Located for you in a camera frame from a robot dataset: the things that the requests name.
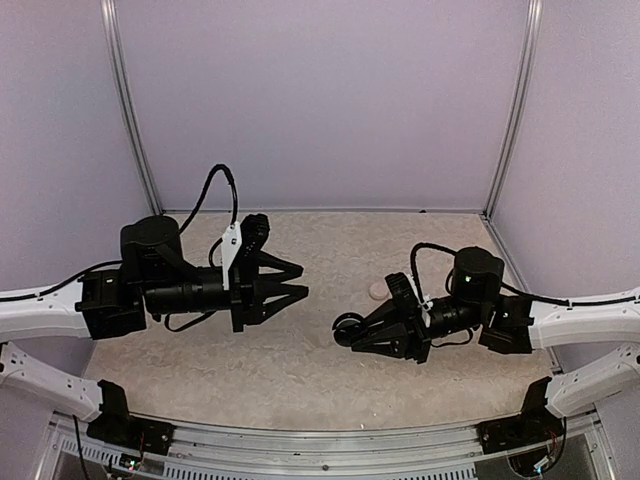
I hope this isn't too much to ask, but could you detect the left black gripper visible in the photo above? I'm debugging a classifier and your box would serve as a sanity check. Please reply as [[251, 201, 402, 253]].
[[144, 253, 310, 334]]

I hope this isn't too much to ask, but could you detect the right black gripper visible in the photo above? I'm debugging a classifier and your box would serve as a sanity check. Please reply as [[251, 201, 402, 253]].
[[348, 294, 489, 364]]

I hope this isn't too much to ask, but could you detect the black earbud charging case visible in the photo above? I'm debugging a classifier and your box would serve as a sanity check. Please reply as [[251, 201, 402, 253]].
[[332, 312, 364, 347]]

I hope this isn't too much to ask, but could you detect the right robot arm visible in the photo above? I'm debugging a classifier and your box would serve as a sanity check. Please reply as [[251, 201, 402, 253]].
[[332, 242, 639, 444]]

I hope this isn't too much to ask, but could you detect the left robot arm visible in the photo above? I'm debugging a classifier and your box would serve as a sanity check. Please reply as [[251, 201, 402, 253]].
[[1, 214, 309, 445]]

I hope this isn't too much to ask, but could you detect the pink round case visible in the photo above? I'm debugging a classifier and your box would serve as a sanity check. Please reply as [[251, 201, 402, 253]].
[[368, 282, 390, 301]]

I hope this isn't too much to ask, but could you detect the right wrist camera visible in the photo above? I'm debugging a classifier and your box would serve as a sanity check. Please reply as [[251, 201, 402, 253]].
[[385, 272, 430, 325]]

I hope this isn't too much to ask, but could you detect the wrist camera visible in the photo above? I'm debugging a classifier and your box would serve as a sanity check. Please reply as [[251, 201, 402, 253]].
[[221, 213, 270, 291], [385, 272, 430, 325]]

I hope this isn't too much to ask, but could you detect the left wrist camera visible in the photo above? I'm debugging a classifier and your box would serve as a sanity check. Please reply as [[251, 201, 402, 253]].
[[221, 213, 270, 291]]

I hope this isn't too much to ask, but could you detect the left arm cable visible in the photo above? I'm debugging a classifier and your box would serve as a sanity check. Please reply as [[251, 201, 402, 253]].
[[178, 163, 240, 236]]

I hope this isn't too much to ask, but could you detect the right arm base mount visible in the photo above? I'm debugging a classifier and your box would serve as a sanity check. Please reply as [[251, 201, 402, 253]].
[[476, 414, 565, 455]]

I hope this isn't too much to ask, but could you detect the front aluminium rail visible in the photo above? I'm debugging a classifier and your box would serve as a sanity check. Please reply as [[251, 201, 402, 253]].
[[34, 413, 537, 479]]

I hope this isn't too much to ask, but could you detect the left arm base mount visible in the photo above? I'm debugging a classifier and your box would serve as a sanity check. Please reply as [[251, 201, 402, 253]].
[[87, 415, 175, 456]]

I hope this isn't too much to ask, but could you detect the left aluminium frame post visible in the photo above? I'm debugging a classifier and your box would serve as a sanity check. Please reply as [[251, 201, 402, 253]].
[[99, 0, 164, 215]]

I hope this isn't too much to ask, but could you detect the aluminium frame post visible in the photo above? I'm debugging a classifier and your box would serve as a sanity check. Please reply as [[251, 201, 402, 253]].
[[483, 0, 543, 222], [99, 0, 164, 215]]

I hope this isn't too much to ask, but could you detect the right aluminium frame post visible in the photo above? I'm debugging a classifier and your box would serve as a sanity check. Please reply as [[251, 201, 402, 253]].
[[483, 0, 543, 222]]

